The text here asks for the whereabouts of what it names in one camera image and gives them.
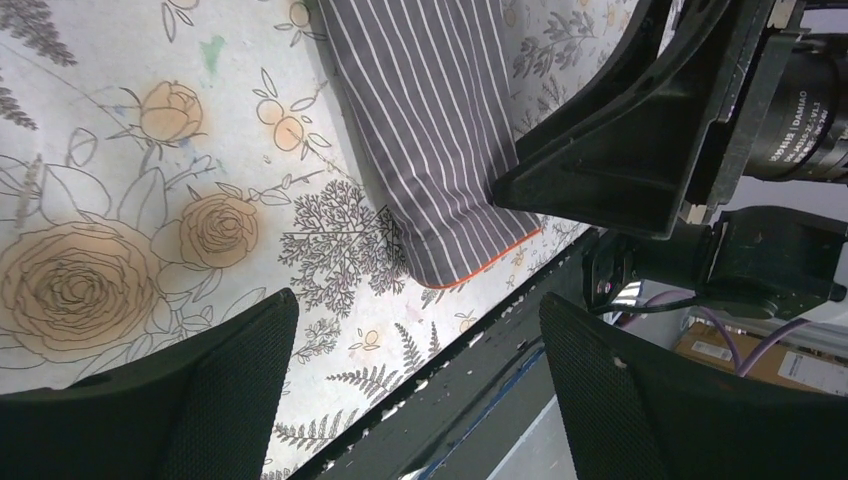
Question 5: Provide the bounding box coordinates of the grey striped underwear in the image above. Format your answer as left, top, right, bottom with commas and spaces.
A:
320, 1, 540, 288

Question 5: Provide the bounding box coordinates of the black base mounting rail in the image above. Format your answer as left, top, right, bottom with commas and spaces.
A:
292, 228, 624, 479

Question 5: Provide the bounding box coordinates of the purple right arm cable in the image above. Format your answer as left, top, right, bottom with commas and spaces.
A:
619, 290, 813, 379

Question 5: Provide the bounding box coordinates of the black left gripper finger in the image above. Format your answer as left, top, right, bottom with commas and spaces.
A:
539, 293, 847, 479
513, 0, 648, 157
1, 289, 299, 479

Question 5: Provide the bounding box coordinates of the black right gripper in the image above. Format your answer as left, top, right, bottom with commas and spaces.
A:
493, 1, 847, 239

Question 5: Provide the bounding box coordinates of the floral patterned bed sheet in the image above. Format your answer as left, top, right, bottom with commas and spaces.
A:
0, 0, 637, 480

